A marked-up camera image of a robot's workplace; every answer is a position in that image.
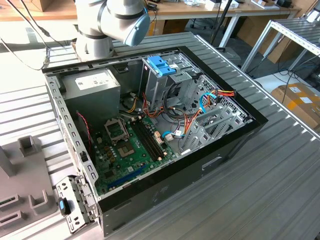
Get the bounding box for hinged metal slot bracket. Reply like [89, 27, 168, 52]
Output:
[55, 174, 99, 235]

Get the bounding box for blue plastic drive latch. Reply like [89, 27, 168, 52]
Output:
[146, 55, 178, 78]

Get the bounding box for green motherboard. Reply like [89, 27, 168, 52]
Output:
[93, 116, 181, 197]

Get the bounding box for large brown cardboard boxes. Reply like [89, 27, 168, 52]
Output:
[236, 15, 302, 65]

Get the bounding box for cardboard box under desk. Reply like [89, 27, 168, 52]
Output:
[151, 19, 190, 36]

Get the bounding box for black open PC case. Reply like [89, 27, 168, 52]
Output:
[41, 45, 270, 238]

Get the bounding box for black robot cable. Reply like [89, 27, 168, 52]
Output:
[19, 0, 67, 48]

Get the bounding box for metal disk bay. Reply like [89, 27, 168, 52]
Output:
[178, 106, 253, 155]

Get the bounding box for grey parts rack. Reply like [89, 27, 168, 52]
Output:
[0, 134, 57, 227]

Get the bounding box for white plug with blue wire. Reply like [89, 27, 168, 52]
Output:
[161, 130, 176, 143]

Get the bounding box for blue expansion slot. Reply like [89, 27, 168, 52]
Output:
[107, 162, 148, 190]

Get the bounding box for metal slat shelf frame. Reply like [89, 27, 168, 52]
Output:
[241, 18, 320, 73]

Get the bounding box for metal socket cover frame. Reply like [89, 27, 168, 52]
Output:
[103, 118, 130, 145]

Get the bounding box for orange wire bundle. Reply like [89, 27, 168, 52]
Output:
[141, 91, 202, 137]

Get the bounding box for grey power supply unit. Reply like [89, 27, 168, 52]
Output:
[61, 67, 122, 131]

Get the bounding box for long wooden desk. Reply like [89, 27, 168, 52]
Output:
[0, 0, 302, 48]

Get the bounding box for yellow black wire bundle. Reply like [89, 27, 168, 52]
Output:
[126, 96, 139, 113]

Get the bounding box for blue data wire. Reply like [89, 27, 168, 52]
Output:
[199, 91, 217, 115]

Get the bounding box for coloured power wire black plug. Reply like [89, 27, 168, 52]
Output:
[213, 87, 237, 104]

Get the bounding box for black tripod stand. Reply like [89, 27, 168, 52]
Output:
[209, 0, 232, 50]

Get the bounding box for CPU socket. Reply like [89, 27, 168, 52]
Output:
[116, 140, 138, 159]

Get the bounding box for black RAM slot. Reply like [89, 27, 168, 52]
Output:
[136, 119, 164, 160]
[139, 118, 167, 158]
[133, 120, 162, 161]
[130, 121, 159, 162]

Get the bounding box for metal drive cage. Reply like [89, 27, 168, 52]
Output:
[138, 51, 202, 112]

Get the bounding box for red black fan wire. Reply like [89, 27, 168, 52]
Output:
[75, 111, 93, 151]

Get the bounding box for cardboard box with labels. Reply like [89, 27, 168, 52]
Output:
[271, 83, 320, 130]

